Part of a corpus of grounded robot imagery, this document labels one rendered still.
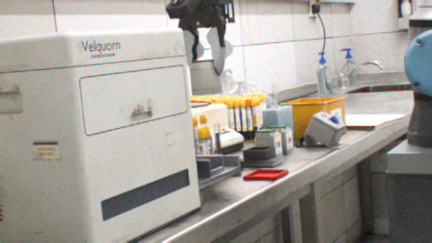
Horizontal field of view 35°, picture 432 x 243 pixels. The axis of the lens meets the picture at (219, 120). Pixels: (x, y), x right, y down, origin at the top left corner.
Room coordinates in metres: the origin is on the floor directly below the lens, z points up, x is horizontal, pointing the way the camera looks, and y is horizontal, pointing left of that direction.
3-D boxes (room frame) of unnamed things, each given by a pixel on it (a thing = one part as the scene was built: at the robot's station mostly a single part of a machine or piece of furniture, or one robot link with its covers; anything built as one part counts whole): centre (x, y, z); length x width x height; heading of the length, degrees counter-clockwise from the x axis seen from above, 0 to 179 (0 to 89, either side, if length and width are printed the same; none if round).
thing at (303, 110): (1.80, -0.25, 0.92); 0.13 x 0.13 x 0.10; 57
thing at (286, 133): (1.59, -0.14, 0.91); 0.05 x 0.04 x 0.07; 60
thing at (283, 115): (1.68, -0.15, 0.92); 0.10 x 0.07 x 0.10; 152
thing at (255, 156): (1.47, -0.08, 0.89); 0.09 x 0.05 x 0.04; 59
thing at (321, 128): (1.64, -0.24, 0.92); 0.13 x 0.07 x 0.08; 60
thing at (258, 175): (1.33, -0.08, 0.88); 0.07 x 0.07 x 0.01; 60
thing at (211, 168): (1.18, 0.05, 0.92); 0.21 x 0.07 x 0.05; 150
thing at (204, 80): (1.32, 0.02, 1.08); 0.05 x 0.04 x 0.06; 57
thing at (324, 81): (3.18, -0.50, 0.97); 0.08 x 0.07 x 0.20; 154
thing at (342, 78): (3.37, -0.73, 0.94); 0.24 x 0.17 x 0.14; 60
